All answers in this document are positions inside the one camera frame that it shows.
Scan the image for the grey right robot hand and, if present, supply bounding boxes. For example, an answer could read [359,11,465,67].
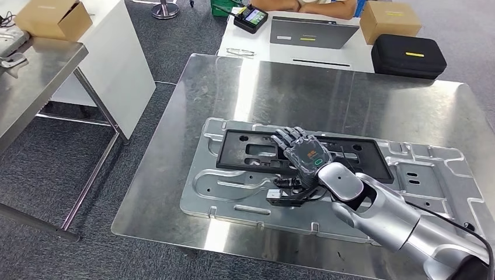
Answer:
[270,127,333,190]

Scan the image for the black plastic plate frame part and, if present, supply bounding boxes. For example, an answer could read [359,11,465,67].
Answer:
[215,129,395,184]

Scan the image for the stainless steel workbench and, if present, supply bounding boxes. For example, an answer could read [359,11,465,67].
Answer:
[111,53,495,280]

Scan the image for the large stamped metal panel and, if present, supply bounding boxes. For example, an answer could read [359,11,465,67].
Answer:
[179,117,490,256]

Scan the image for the grey laptop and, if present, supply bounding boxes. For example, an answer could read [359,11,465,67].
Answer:
[269,16,360,50]

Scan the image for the eyeglasses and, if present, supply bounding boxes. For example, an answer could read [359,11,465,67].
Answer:
[226,48,256,58]

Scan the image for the black zip case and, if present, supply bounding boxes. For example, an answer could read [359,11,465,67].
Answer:
[371,34,447,80]

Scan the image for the black handheld device with screen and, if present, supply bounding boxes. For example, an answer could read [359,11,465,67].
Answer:
[212,3,270,34]

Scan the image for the cardboard box with yellow label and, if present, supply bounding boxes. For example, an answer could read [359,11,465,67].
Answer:
[360,1,422,45]

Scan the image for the green box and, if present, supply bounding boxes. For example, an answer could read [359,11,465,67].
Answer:
[210,0,248,18]

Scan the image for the chrome stanchion base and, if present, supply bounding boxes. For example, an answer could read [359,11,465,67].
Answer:
[151,0,180,20]

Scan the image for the stainless steel table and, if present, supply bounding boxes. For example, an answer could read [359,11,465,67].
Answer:
[0,36,130,242]

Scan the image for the plain cardboard box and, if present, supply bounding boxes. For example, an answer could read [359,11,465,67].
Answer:
[15,0,93,42]

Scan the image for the pale wrist camera on bracket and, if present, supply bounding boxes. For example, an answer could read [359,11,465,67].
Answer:
[266,186,330,208]

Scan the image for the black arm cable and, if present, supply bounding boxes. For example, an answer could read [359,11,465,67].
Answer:
[404,200,495,280]

